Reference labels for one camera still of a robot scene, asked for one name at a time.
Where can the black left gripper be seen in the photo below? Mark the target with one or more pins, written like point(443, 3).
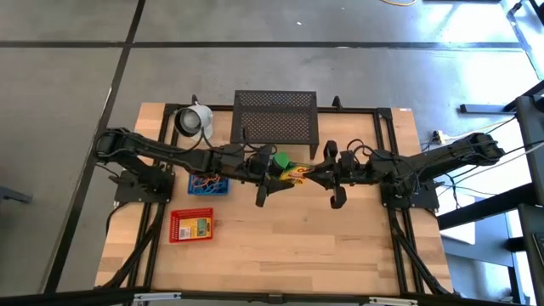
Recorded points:
point(257, 163)

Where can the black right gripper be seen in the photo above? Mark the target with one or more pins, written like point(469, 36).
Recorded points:
point(346, 170)

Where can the yellow green crayon box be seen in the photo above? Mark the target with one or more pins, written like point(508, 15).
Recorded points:
point(297, 173)
point(195, 228)

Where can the blue rubber band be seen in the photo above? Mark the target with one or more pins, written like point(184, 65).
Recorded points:
point(214, 189)

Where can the orange rubber band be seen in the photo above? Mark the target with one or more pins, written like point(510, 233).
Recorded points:
point(200, 182)

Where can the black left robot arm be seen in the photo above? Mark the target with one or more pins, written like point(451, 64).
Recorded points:
point(149, 149)

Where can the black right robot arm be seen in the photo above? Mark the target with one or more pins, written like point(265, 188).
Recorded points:
point(446, 158)

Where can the black side desk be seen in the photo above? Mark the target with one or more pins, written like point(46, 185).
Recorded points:
point(531, 127)

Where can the green plastic basket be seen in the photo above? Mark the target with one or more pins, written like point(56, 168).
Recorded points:
point(281, 160)

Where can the blue plastic basket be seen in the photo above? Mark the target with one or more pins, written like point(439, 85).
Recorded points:
point(189, 185)

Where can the red plastic basket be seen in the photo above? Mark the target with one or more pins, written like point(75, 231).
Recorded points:
point(174, 225)

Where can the yellow white power strip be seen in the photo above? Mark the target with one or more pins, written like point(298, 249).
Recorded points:
point(440, 137)

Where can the black rig beam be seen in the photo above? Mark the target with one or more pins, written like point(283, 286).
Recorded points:
point(64, 297)

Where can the grey chair base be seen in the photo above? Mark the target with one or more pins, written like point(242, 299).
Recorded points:
point(13, 193)

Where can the black metal table frame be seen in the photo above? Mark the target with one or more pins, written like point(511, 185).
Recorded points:
point(276, 127)

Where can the silver beam bracket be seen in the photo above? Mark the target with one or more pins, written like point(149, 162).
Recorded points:
point(157, 297)
point(393, 301)

